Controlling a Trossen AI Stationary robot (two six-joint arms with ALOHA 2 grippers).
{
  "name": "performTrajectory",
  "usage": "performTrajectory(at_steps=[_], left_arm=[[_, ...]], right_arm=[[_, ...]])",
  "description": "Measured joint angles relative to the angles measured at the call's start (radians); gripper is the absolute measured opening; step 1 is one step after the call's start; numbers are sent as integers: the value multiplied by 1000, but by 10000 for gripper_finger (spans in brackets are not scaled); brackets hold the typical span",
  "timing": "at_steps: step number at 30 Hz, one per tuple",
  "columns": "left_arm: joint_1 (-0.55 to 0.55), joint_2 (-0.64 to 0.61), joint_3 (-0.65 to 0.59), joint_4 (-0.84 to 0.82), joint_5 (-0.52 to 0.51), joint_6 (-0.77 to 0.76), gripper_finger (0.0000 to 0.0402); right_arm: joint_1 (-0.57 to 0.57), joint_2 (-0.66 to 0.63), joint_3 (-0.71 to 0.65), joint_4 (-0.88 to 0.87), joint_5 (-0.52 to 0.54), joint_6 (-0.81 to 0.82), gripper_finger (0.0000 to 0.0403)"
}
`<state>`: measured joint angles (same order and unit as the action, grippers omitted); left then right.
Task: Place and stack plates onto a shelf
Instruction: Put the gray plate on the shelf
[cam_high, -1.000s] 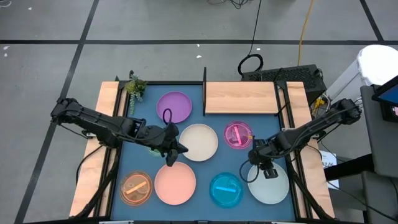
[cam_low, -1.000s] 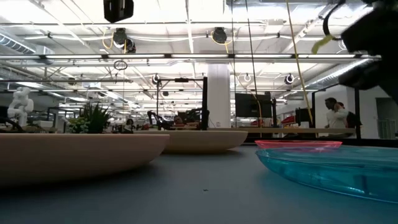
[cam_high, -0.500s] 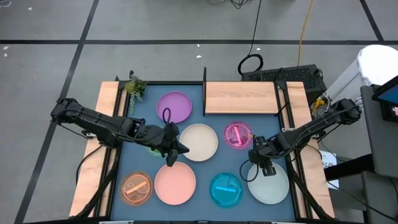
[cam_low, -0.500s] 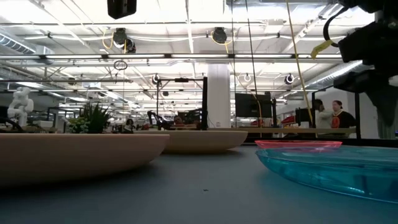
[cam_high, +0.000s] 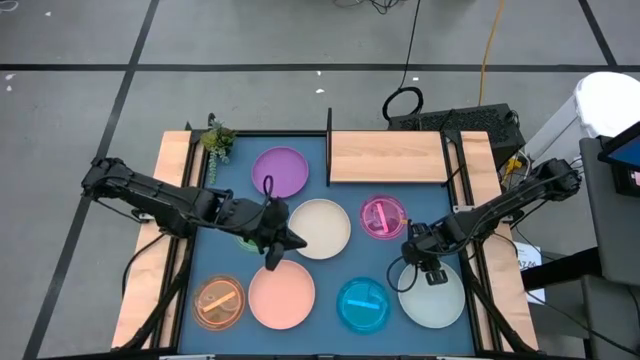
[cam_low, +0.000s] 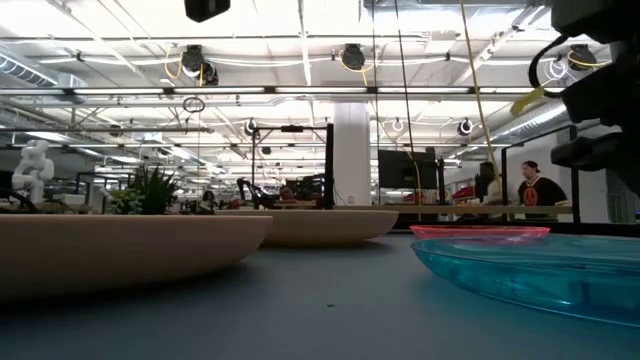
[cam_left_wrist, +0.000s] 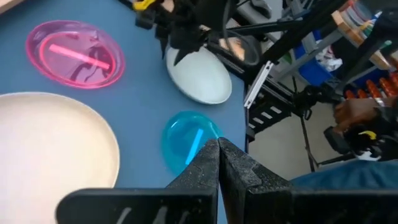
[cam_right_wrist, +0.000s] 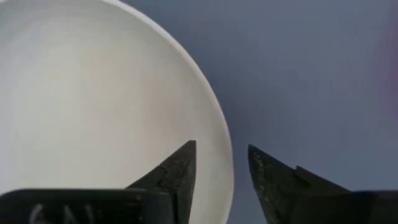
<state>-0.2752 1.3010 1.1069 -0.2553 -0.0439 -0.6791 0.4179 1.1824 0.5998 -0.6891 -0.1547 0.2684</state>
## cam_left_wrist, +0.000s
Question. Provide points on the wooden storage rack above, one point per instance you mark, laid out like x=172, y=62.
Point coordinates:
x=351, y=28

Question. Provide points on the orange items row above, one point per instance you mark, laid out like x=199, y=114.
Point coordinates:
x=373, y=88

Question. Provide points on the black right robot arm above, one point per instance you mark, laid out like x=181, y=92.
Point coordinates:
x=217, y=14

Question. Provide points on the pale white plate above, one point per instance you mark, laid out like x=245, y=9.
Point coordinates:
x=199, y=77

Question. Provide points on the blue storage bin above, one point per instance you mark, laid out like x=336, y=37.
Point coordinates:
x=311, y=68

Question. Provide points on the white metal bracket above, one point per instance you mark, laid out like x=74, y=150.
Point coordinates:
x=258, y=84

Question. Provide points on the cream plate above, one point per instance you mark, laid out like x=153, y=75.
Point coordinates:
x=46, y=155

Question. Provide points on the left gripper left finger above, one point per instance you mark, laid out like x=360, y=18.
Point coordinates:
x=199, y=180

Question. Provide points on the blue transparent plate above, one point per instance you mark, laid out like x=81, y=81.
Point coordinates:
x=183, y=137

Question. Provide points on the pink transparent plate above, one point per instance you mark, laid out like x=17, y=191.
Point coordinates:
x=74, y=54

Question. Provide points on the person's leg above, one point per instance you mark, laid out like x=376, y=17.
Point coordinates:
x=348, y=175

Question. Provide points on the black table frame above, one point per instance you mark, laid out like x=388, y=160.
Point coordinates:
x=280, y=93

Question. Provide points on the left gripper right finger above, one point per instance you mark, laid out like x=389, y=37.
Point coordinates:
x=245, y=186

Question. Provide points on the person's hand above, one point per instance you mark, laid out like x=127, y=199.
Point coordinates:
x=354, y=113

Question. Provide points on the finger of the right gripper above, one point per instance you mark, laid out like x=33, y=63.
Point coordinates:
x=182, y=51
x=163, y=43

